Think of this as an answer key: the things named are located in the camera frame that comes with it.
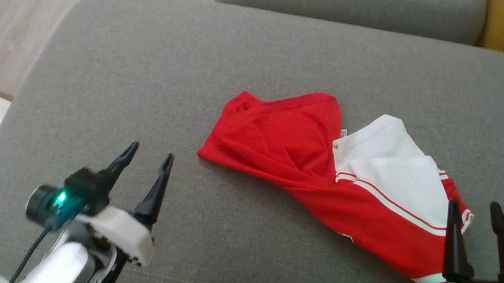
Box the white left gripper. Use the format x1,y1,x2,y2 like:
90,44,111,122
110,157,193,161
72,135,176,270

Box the grey sofa seat cushion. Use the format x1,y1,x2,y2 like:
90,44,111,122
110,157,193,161
211,0,489,48

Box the black cable with teal plug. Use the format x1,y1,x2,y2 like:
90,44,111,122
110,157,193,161
8,221,53,283

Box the red and white shirt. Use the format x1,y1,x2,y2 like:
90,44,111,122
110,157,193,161
183,78,487,283

